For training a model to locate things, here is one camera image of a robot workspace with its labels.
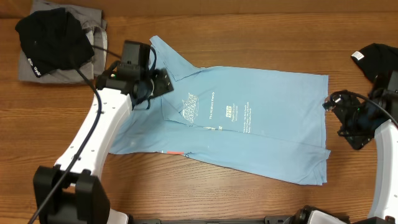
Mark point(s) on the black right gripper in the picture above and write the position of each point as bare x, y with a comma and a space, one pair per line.
358, 139

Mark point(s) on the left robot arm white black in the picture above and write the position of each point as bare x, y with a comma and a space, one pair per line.
71, 191

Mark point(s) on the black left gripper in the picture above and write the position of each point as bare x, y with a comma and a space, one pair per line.
162, 83

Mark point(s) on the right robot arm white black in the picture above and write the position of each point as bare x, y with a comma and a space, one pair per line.
384, 206

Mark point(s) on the light blue t-shirt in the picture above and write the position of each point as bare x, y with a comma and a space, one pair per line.
263, 122

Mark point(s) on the folded grey garment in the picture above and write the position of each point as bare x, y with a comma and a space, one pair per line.
94, 26

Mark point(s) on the folded black garment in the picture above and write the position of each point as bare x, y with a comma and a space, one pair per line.
53, 39

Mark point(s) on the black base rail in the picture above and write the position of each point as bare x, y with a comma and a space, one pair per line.
266, 220

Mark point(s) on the unfolded black garment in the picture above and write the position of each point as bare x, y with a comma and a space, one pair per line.
375, 59

